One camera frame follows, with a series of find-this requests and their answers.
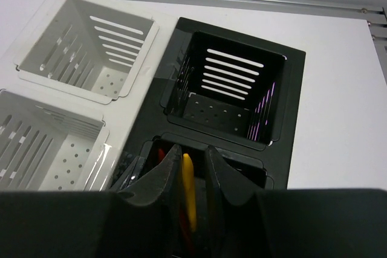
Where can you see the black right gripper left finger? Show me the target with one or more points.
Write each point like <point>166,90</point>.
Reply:
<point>153,205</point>

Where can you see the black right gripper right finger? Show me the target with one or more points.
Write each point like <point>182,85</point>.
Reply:
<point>231,206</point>

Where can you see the yellow pencil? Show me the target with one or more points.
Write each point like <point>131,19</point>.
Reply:
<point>188,180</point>

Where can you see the black slotted container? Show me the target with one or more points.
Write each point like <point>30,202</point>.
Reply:
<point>222,88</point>

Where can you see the white slotted container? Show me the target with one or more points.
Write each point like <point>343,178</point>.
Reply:
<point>72,84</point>

